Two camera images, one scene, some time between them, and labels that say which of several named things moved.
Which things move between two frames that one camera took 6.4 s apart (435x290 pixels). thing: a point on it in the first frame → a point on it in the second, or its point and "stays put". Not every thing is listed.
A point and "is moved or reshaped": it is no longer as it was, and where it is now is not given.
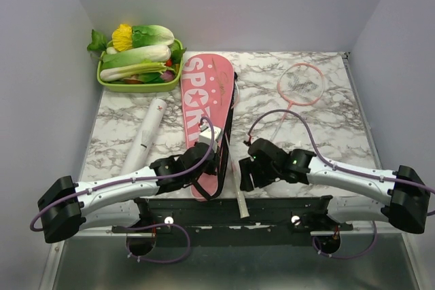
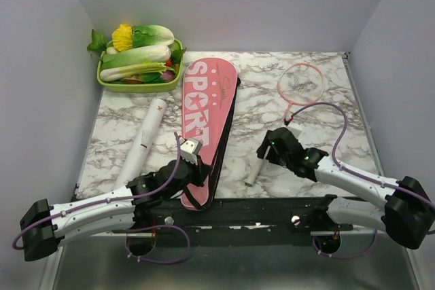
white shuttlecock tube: (143, 142) stays put
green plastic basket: (166, 86) stays put
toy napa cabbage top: (151, 34) stays put
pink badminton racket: (300, 83) stays put
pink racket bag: (207, 85) is moved or reshaped
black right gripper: (247, 166) → (262, 148)
